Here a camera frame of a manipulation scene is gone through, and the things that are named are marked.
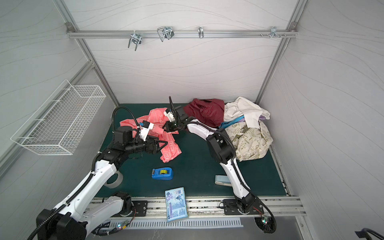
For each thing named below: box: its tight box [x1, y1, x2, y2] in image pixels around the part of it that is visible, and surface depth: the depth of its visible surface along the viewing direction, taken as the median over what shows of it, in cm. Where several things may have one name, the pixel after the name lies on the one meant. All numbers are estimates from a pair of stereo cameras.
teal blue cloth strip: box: [219, 115, 245, 129], surface depth 101 cm
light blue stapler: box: [215, 175, 232, 187], surface depth 82 cm
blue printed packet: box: [165, 187, 188, 223], surface depth 72 cm
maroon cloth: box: [183, 98, 225, 128], surface depth 108 cm
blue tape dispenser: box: [151, 167, 174, 181], surface depth 84 cm
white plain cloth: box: [223, 96, 271, 129], surface depth 103 cm
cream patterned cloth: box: [224, 121, 274, 162], surface depth 88 cm
